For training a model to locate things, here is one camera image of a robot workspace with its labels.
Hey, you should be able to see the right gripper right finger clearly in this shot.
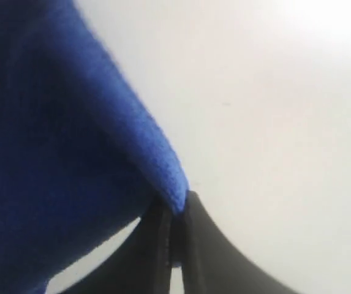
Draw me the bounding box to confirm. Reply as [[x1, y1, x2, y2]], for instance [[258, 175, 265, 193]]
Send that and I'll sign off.
[[172, 191, 294, 294]]

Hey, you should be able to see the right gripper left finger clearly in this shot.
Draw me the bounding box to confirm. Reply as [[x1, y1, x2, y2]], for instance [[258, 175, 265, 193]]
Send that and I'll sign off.
[[62, 202, 172, 294]]

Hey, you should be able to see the blue towel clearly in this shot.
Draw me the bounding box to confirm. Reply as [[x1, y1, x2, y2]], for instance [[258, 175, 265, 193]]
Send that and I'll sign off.
[[0, 1, 188, 293]]

